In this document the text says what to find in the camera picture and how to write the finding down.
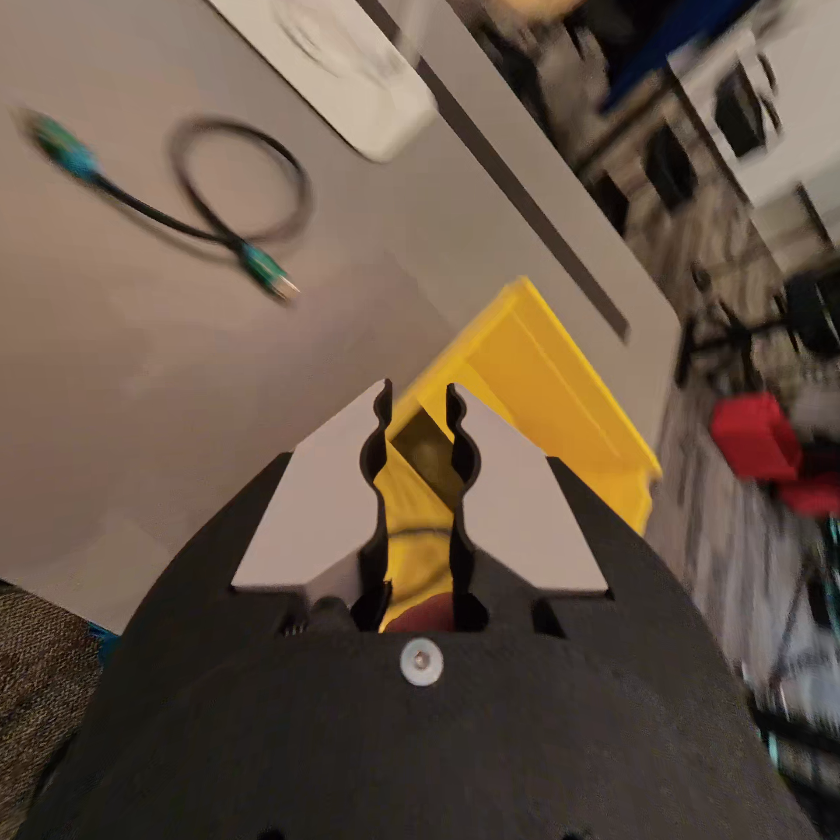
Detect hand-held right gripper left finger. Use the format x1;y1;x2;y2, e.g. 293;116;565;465
230;378;396;632

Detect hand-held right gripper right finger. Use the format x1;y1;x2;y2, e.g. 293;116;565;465
446;382;611;632

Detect braided hdmi cable teal plugs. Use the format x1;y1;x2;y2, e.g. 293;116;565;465
12;107;315;308

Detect yellow plastic bin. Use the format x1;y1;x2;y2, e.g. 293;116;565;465
379;276;662;634

